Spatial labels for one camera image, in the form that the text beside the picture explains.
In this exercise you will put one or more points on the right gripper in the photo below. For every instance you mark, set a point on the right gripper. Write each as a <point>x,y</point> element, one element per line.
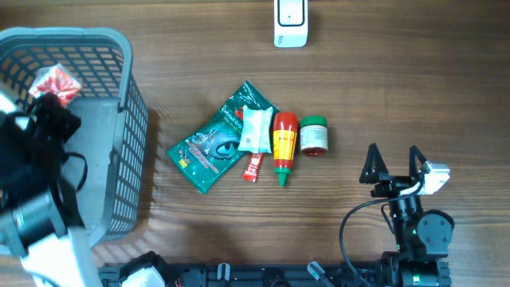
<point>391,183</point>

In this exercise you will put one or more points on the green lid sauce jar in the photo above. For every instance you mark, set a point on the green lid sauce jar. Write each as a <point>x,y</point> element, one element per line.
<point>314,135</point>

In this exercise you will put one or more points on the red sauce bottle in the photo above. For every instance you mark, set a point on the red sauce bottle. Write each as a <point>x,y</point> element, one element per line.
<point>285,126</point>

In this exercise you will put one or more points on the white wipes packet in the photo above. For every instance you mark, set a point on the white wipes packet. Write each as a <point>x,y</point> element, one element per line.
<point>255,136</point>

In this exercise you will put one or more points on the red sauce sachet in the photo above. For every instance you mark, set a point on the red sauce sachet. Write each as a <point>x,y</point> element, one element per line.
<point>252,171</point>

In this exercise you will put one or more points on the green 3M gloves package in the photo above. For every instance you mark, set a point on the green 3M gloves package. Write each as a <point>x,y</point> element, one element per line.
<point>206,155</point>

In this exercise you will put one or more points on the grey black shopping basket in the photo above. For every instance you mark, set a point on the grey black shopping basket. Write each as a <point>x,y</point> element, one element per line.
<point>113,133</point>

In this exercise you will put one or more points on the red Kleenex tissue pack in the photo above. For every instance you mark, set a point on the red Kleenex tissue pack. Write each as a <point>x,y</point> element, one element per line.
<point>57,80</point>

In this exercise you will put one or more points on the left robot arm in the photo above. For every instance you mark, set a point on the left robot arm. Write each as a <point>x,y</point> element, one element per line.
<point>40,219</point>

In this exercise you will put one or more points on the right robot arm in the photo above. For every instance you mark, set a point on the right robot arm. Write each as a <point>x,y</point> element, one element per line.
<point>422,236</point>

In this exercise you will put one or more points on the white barcode scanner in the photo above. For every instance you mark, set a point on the white barcode scanner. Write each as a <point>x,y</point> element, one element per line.
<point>290,23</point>

